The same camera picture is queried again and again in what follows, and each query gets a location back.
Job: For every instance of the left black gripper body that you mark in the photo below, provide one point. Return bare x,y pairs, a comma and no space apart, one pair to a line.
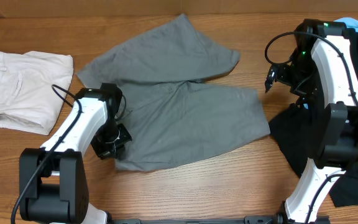
110,139

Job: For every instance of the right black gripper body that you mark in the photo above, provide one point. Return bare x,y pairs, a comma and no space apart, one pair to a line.
299,76

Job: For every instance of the grey shorts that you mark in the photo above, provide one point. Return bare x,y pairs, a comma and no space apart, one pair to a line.
174,115

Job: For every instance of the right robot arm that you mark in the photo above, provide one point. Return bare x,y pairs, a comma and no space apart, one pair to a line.
318,133

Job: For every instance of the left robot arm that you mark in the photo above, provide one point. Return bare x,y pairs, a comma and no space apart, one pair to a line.
52,180

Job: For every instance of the black polo shirt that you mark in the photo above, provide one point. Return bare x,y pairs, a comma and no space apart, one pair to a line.
289,129

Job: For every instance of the folded beige shorts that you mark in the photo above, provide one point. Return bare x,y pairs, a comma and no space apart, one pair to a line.
27,101

